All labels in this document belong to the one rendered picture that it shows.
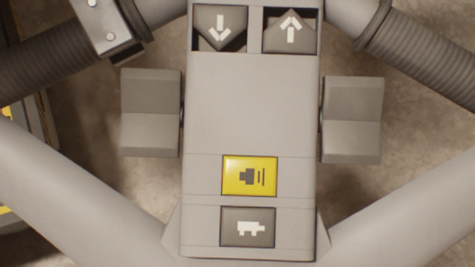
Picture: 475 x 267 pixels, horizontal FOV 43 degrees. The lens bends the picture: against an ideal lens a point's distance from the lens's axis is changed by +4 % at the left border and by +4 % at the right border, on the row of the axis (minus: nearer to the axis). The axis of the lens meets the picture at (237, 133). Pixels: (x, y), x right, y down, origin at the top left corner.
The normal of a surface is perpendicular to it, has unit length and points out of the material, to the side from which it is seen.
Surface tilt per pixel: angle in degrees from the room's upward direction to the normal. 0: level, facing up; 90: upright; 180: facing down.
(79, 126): 0
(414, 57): 47
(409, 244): 28
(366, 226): 13
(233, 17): 22
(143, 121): 6
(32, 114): 0
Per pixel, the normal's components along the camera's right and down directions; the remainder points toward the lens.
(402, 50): -0.27, 0.48
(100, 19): 0.02, 0.00
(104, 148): 0.04, -0.38
